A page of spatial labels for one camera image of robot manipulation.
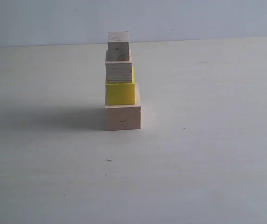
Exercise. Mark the large wooden cube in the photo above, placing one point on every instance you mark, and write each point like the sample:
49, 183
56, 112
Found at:
124, 117

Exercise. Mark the yellow cube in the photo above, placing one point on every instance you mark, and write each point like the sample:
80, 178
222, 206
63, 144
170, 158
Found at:
120, 93

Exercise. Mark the medium layered wooden cube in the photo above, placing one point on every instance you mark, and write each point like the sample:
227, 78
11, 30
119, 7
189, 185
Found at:
119, 71

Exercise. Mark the small wooden cube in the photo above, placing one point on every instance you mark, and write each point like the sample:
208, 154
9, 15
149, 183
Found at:
118, 46

